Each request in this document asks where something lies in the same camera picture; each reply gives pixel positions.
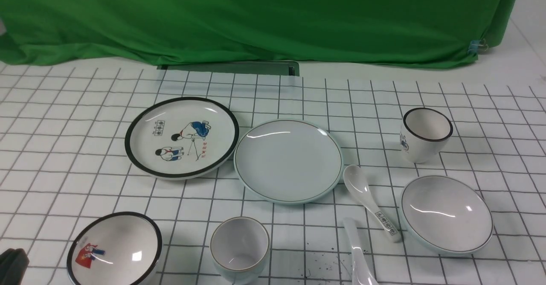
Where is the green backdrop cloth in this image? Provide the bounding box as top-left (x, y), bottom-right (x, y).
top-left (0, 0), bottom-right (516, 69)

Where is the blue binder clip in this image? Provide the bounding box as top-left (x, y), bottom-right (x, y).
top-left (467, 39), bottom-right (489, 54)

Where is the cartoon plate with black rim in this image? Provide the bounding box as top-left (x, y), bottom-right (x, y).
top-left (124, 97), bottom-right (240, 180)

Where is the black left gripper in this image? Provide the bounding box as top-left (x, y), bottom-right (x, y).
top-left (0, 248), bottom-right (29, 285)

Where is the dark green metal bar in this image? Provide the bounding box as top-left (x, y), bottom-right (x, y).
top-left (157, 60), bottom-right (300, 76)

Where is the white spoon with label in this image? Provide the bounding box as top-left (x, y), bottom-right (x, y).
top-left (343, 165), bottom-right (402, 243)

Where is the plain pale green plate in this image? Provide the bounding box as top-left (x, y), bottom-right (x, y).
top-left (233, 119), bottom-right (345, 205)

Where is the cartoon bowl with black rim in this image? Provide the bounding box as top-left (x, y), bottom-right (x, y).
top-left (66, 211), bottom-right (163, 285)

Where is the white cup with black rim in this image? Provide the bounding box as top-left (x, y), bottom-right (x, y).
top-left (400, 108), bottom-right (454, 164)

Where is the white checkered table mat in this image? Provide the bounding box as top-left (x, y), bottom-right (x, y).
top-left (1, 63), bottom-right (545, 285)

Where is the plain white ceramic spoon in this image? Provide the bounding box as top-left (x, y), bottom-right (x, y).
top-left (343, 217), bottom-right (378, 285)

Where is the pale green shallow bowl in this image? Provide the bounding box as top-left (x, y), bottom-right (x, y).
top-left (400, 175), bottom-right (494, 256)

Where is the pale green cup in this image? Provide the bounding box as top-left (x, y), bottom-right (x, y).
top-left (210, 216), bottom-right (271, 285)

